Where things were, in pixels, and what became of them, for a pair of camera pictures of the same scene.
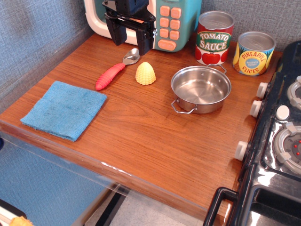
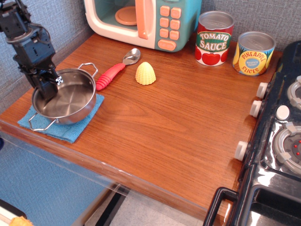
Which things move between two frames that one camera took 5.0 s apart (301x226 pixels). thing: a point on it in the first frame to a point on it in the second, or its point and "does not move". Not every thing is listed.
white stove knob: (255, 108) does not move
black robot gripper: (133, 13) to (35, 51)
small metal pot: (201, 89) to (74, 102)
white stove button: (282, 112) does not move
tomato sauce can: (214, 33) does not move
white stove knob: (262, 89) does not move
